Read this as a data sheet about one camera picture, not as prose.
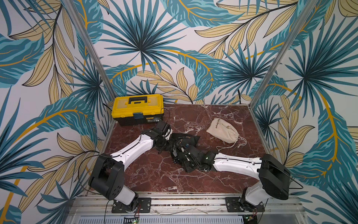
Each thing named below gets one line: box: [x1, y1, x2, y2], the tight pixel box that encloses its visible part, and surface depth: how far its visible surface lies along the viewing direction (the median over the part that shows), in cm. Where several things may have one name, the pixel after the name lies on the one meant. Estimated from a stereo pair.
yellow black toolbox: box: [111, 93, 165, 126], surface depth 98 cm
